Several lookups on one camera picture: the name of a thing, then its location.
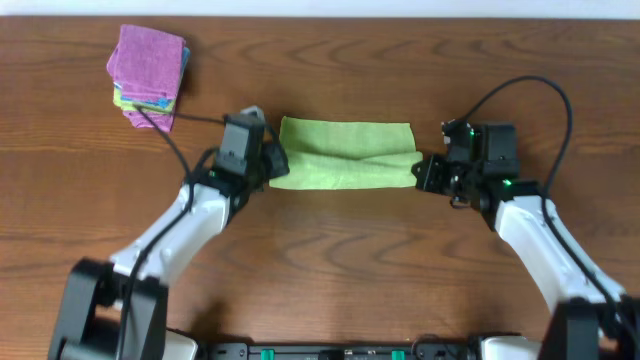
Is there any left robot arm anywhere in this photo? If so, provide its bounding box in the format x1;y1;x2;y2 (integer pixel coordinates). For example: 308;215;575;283
48;142;289;359

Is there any bottom purple folded cloth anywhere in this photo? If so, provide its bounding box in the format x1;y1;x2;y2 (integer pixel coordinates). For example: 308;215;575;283
124;111;174;132

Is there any right black cable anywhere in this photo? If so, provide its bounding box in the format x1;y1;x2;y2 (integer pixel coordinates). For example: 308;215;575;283
459;74;626;331

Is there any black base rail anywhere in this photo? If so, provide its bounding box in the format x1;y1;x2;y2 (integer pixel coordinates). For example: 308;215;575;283
196;340;481;360

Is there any black cable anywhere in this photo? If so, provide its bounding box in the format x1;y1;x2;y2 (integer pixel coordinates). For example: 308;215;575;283
459;74;626;331
114;104;231;360

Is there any blue folded cloth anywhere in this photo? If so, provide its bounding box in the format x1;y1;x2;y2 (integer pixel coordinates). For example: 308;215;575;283
113;47;191;112

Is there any purple folded cloth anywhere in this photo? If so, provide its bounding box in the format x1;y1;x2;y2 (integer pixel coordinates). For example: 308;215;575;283
107;24;186;90
124;111;174;132

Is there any green microfiber cloth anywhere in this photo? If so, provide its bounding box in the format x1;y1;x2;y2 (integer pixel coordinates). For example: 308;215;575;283
269;117;423;190

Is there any light green folded cloth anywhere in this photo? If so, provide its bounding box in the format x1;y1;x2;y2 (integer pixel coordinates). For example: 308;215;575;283
113;87;176;114

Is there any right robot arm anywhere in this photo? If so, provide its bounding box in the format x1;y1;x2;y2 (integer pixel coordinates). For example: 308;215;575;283
411;154;639;359

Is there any left black cable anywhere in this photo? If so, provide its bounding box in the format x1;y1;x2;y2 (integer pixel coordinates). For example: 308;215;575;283
114;104;231;360

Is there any top purple folded cloth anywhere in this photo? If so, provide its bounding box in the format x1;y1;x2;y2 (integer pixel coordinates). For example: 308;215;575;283
107;24;186;90

